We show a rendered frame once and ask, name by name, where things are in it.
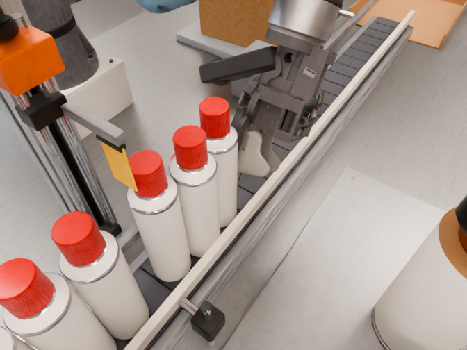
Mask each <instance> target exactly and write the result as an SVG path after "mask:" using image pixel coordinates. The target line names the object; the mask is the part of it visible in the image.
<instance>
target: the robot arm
mask: <svg viewBox="0 0 467 350"><path fill-rule="evenodd" d="M79 1H82V0H21V2H22V5H23V7H24V9H25V11H26V14H27V16H28V18H29V21H30V23H31V25H32V26H33V27H35V28H37V29H39V30H41V31H44V32H45V33H48V34H50V35H51V36H52V37H53V39H54V41H55V43H56V46H57V48H58V51H59V54H60V57H61V58H62V61H63V64H64V66H65V70H64V71H63V72H61V73H59V74H57V75H55V76H54V78H55V80H56V82H57V84H58V87H59V89H60V91H62V90H67V89H70V88H73V87H76V86H77V85H80V84H82V83H84V82H86V81H87V80H88V79H90V78H91V77H92V76H94V74H95V73H96V72H97V70H98V68H99V59H98V57H97V53H96V51H95V49H94V47H93V46H92V45H91V43H90V42H89V41H88V39H87V37H86V36H85V35H84V34H83V32H82V31H81V29H80V28H79V27H78V25H77V24H76V20H75V18H74V15H73V12H72V9H71V5H72V4H74V3H77V2H79ZM135 1H136V2H137V3H138V4H139V5H141V6H142V7H143V8H145V9H146V10H148V11H150V12H153V13H168V12H170V11H173V10H175V9H177V8H180V7H182V6H187V5H190V4H192V3H194V2H196V1H197V0H135ZM342 3H343V0H275V1H274V3H273V6H272V10H271V13H270V16H269V19H268V23H269V25H271V26H272V27H271V29H270V28H268V29H267V32H266V34H265V38H264V39H266V40H268V41H271V42H274V43H276V44H278V47H274V46H268V47H264V48H261V49H257V50H253V51H249V52H247V53H242V54H239V55H237V56H232V57H229V58H225V59H221V58H218V59H215V60H213V61H212V62H210V63H207V64H204V65H201V66H200V67H199V73H200V78H201V82H202V83H212V84H213V85H216V86H224V85H227V84H228V83H230V82H231V81H236V80H239V79H242V78H248V77H251V80H250V81H249V84H247V85H246V86H245V88H244V90H243V92H242V94H241V96H240V98H239V101H238V105H237V106H236V112H235V115H234V116H233V119H232V122H231V126H233V127H234V128H235V129H236V131H237V133H238V185H239V183H240V182H241V181H242V179H243V177H244V176H245V174H249V175H252V176H258V177H265V176H267V175H268V172H275V171H277V170H278V169H279V166H280V160H279V159H278V157H277V156H276V155H275V153H274V152H273V151H272V142H273V140H274V138H276V139H278V140H281V141H283V142H285V143H287V144H290V142H293V141H296V140H298V139H301V138H304V137H305V136H306V137H308V136H309V133H310V131H311V128H312V126H313V123H314V121H315V119H316V116H317V114H318V111H319V109H320V107H321V105H322V102H323V99H324V91H323V89H320V86H321V85H322V82H323V79H324V77H325V74H326V72H327V69H328V66H329V65H333V64H334V61H335V59H336V57H337V53H333V52H330V51H327V50H324V49H323V48H324V47H323V46H321V43H322V42H324V43H326V42H327V41H328V39H329V36H330V34H331V31H332V29H333V27H334V24H335V21H336V18H337V16H338V13H339V11H340V7H341V5H342ZM292 58H293V61H292ZM319 90H322V100H320V95H319V94H318V92H319ZM317 95H318V97H317Z"/></svg>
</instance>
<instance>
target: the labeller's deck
mask: <svg viewBox="0 0 467 350"><path fill-rule="evenodd" d="M444 214H446V211H444V210H441V209H439V208H437V207H435V206H433V205H430V204H428V203H426V202H424V201H421V200H420V199H417V198H415V197H413V196H411V195H409V194H406V193H404V192H402V191H400V190H397V189H395V188H394V187H391V186H389V185H387V184H385V183H382V182H380V181H378V180H376V179H374V178H371V177H369V176H367V175H365V174H362V173H361V172H358V171H356V170H354V169H352V168H350V167H346V168H345V169H344V170H343V172H342V173H341V175H340V176H339V177H338V179H337V181H336V182H335V183H334V185H333V186H332V188H331V190H330V191H329V192H328V194H327V196H326V197H325V198H324V200H323V201H322V203H321V204H320V205H319V207H318V209H317V210H316V211H315V213H314V214H313V216H312V217H311V218H310V220H309V222H308V223H307V225H306V226H305V227H304V229H303V231H302V232H301V233H300V235H299V236H298V238H297V239H296V241H295V242H294V244H293V245H292V247H291V248H290V249H289V251H288V253H287V254H286V255H285V257H284V259H283V260H282V261H281V263H280V264H279V266H278V267H277V268H276V270H275V272H274V273H273V275H272V276H271V277H270V279H269V280H268V282H267V283H266V284H265V286H264V288H263V289H262V290H261V292H260V294H259V295H258V296H257V298H256V299H255V301H254V303H253V304H252V305H251V307H250V308H249V310H248V311H247V312H246V314H245V316H244V317H243V318H242V320H241V321H240V323H239V325H238V326H237V327H236V329H235V330H234V332H233V333H232V334H231V336H230V338H229V339H228V340H227V342H226V343H225V345H224V346H223V348H222V349H221V350H387V349H386V348H385V346H384V345H383V344H382V343H381V341H380V340H379V338H378V337H377V334H376V332H375V329H374V326H373V322H372V311H373V307H374V305H375V302H376V301H377V300H378V298H379V297H380V296H381V295H382V294H383V293H384V292H385V291H386V289H387V288H388V286H389V285H390V284H391V283H392V282H393V280H394V279H395V277H396V276H397V275H398V274H399V273H400V271H401V270H402V268H403V267H404V266H405V265H406V264H407V262H408V261H409V259H410V258H411V257H412V255H414V253H415V252H416V250H417V249H418V248H419V246H420V245H421V244H422V243H423V242H424V240H425V239H426V237H427V236H428V235H429V234H430V233H431V231H432V230H433V228H434V227H435V226H436V225H437V224H438V222H439V221H440V220H441V218H442V217H443V216H444Z"/></svg>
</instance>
